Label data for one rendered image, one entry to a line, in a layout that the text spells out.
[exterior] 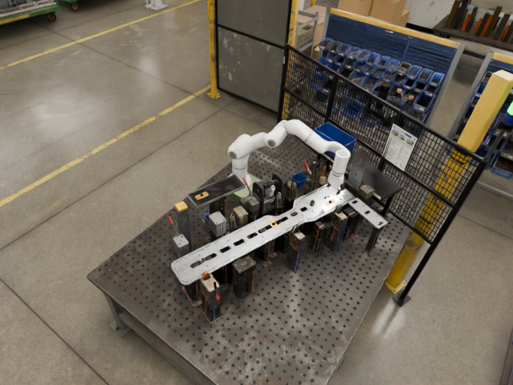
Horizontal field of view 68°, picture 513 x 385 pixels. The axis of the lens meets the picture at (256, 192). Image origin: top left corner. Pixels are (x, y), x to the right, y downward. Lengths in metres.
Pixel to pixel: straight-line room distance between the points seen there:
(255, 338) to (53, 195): 2.86
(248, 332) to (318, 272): 0.65
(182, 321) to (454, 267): 2.64
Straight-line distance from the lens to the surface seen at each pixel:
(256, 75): 5.11
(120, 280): 2.70
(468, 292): 3.97
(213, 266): 2.30
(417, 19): 9.18
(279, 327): 2.45
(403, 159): 2.89
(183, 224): 2.50
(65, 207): 4.33
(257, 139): 2.63
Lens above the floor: 2.88
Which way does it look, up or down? 44 degrees down
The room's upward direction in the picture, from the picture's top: 4 degrees clockwise
